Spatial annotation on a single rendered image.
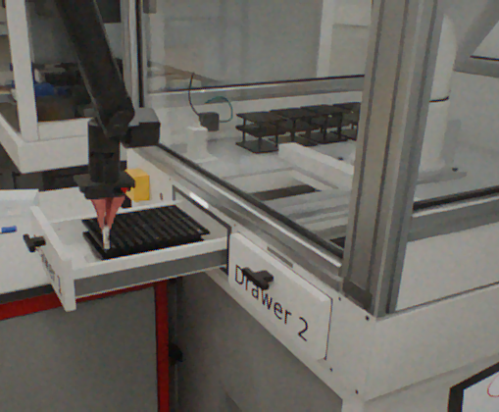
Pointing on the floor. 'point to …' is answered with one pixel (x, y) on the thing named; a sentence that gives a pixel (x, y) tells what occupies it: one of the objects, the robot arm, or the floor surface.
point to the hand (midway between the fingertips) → (105, 224)
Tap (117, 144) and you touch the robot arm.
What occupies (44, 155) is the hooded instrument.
